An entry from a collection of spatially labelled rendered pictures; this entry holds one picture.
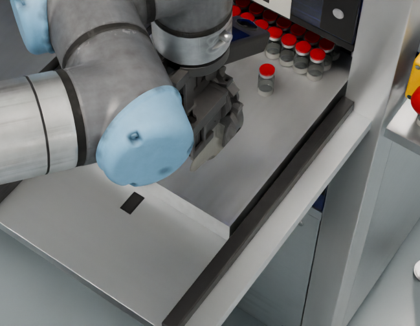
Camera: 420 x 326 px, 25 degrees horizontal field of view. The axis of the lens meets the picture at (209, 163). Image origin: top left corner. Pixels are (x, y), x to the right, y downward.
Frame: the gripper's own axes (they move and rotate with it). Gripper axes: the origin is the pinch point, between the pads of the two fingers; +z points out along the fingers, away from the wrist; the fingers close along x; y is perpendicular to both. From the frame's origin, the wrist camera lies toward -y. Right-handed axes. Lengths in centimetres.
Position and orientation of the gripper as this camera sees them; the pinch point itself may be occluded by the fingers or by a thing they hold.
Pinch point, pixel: (206, 147)
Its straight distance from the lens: 107.0
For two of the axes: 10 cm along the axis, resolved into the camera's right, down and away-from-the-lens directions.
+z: 0.0, 5.7, 8.2
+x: 8.2, 4.8, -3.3
